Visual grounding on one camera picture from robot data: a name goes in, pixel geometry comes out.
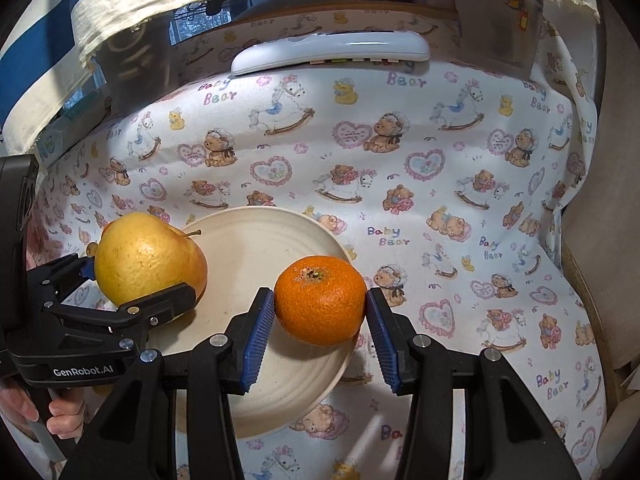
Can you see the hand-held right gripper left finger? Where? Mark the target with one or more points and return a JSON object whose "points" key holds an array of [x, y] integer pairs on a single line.
{"points": [[257, 332]]}

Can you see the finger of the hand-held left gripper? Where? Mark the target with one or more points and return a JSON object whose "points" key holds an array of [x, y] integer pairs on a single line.
{"points": [[86, 267], [160, 302]]}

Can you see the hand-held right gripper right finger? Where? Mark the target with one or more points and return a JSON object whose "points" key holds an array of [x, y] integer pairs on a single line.
{"points": [[382, 345]]}

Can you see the yellow pear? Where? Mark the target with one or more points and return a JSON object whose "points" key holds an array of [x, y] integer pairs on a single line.
{"points": [[145, 260]]}

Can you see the orange mandarin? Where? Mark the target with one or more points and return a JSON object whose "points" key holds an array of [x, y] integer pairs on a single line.
{"points": [[320, 300]]}

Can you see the cream round plate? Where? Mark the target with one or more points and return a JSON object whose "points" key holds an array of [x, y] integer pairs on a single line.
{"points": [[260, 255]]}

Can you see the person's left hand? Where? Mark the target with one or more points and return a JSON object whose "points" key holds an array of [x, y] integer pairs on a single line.
{"points": [[67, 417]]}

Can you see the tan longan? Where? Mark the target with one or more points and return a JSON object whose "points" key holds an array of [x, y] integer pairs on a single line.
{"points": [[92, 249]]}

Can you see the bear printed blanket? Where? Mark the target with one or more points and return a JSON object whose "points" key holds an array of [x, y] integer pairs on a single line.
{"points": [[400, 170]]}

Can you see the blue and cream curtain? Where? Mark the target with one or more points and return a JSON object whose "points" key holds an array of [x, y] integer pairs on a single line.
{"points": [[35, 35]]}

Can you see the beige chair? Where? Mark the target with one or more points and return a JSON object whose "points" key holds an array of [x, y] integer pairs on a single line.
{"points": [[600, 210]]}

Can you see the window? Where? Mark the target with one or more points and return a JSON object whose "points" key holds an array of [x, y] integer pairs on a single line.
{"points": [[200, 20]]}

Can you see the white remote control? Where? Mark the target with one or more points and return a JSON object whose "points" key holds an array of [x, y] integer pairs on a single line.
{"points": [[330, 50]]}

